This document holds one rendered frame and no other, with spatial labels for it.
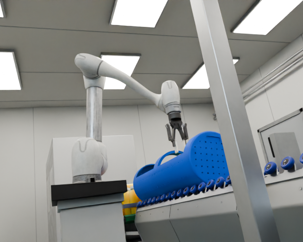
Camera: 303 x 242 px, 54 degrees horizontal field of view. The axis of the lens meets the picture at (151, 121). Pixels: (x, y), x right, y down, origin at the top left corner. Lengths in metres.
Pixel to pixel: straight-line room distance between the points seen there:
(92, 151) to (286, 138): 0.98
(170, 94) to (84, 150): 0.59
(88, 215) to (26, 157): 4.97
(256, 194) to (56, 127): 5.98
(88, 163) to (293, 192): 1.03
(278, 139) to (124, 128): 5.76
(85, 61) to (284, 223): 1.40
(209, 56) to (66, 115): 5.90
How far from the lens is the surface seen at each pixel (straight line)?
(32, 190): 6.30
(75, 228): 1.52
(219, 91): 0.84
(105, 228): 1.53
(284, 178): 1.02
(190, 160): 1.42
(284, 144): 1.14
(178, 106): 1.74
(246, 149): 0.80
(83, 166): 1.62
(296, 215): 0.99
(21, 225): 6.26
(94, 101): 1.95
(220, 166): 1.50
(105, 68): 1.86
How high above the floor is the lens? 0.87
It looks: 18 degrees up
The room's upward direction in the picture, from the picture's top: 9 degrees counter-clockwise
